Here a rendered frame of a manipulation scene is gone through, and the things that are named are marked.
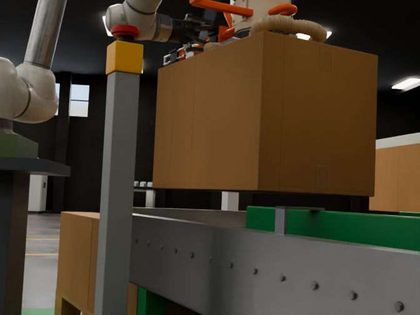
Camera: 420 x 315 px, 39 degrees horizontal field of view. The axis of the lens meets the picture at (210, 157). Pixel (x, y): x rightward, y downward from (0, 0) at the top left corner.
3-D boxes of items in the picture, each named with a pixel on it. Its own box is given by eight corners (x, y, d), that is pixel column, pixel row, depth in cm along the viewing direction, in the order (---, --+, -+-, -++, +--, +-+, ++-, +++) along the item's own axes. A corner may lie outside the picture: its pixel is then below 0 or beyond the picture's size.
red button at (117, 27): (144, 44, 137) (145, 27, 138) (115, 39, 134) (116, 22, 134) (134, 50, 144) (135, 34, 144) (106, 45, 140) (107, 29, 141)
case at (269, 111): (375, 197, 166) (378, 55, 168) (257, 190, 145) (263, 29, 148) (251, 193, 217) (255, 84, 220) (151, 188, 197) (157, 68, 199)
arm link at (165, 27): (146, 42, 199) (162, 45, 202) (156, 37, 191) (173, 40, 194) (147, 16, 200) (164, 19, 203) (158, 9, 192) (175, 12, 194)
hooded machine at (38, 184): (45, 213, 1642) (49, 156, 1653) (40, 214, 1572) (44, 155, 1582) (16, 212, 1636) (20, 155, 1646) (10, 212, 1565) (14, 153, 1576)
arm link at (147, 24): (149, 49, 196) (163, 17, 187) (104, 41, 189) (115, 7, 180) (144, 28, 202) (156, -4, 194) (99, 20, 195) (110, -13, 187)
